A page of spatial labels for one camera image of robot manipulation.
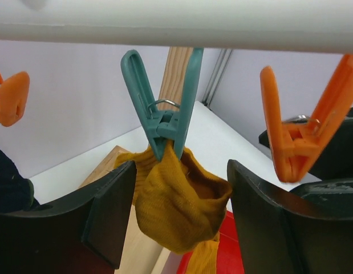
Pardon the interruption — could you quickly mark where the orange clip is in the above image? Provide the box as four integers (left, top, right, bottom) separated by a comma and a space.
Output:
0, 71, 30, 127
260, 54, 353, 183

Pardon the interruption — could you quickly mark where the red plastic tray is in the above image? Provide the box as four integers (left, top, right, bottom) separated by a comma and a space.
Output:
177, 211, 245, 274

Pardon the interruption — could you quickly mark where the orange clip right of middle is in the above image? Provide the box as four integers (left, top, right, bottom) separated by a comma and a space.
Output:
260, 54, 353, 183

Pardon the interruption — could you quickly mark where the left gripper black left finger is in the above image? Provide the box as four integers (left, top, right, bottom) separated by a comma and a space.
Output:
0, 161, 136, 273

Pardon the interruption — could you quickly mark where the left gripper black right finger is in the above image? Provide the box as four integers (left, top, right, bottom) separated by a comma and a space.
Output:
227, 160, 353, 273

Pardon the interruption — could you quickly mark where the wooden hanger rack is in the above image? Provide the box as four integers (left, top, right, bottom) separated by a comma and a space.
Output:
78, 46, 194, 274

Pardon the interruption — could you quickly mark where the white plastic sock hanger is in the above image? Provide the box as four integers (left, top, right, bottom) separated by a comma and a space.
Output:
0, 1, 353, 53

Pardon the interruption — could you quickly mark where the orange clip left inner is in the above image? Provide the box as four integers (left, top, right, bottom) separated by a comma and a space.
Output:
0, 71, 30, 127

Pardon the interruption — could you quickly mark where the dark navy santa sock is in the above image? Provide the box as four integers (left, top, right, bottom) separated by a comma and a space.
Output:
0, 150, 39, 213

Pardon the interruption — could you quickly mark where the mustard sock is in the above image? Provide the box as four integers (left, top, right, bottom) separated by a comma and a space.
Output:
114, 142, 233, 274

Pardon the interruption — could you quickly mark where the teal clip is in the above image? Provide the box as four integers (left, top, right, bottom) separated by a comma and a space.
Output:
120, 48, 204, 161

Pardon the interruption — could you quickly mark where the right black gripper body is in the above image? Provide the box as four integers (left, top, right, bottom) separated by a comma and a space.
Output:
258, 105, 353, 180

